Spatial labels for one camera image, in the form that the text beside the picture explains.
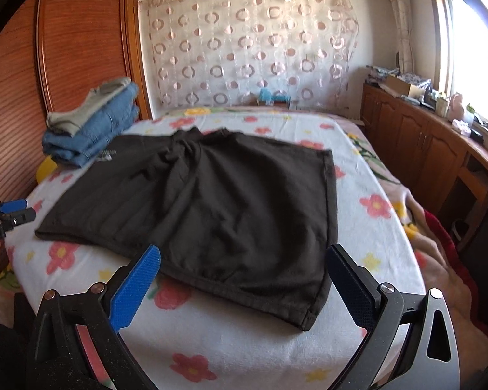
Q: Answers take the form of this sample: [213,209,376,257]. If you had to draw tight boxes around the wooden sideboard cabinet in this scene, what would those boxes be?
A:
[360,84,488,251]

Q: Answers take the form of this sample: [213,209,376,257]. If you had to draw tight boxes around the blue folded jeans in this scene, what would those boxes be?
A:
[42,82,139,167]

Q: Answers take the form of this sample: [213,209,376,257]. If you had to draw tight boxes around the wooden slatted wardrobe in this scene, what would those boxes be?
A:
[0,0,151,201]

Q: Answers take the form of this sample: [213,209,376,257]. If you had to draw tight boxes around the beige side curtain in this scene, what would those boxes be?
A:
[389,0,414,73]

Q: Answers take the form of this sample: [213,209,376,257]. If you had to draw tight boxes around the white cup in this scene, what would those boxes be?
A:
[435,96,450,118]

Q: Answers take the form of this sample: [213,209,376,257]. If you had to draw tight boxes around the olive green folded garment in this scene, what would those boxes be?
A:
[47,77,132,137]

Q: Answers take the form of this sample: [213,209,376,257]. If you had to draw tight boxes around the window with wooden frame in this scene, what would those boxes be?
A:
[433,0,488,127]

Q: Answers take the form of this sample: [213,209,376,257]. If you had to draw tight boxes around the cardboard box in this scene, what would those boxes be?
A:
[385,75,425,99]

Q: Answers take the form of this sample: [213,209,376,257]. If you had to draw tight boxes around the pink figurine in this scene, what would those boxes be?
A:
[447,93,465,123]

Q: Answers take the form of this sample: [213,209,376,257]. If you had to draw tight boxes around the pink floral blanket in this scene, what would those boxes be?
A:
[166,105,488,390]

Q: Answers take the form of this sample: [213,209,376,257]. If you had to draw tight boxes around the black shorts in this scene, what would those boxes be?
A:
[36,129,337,331]

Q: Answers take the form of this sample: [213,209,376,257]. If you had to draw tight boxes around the sheer circle-pattern curtain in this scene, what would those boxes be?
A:
[140,0,359,112]

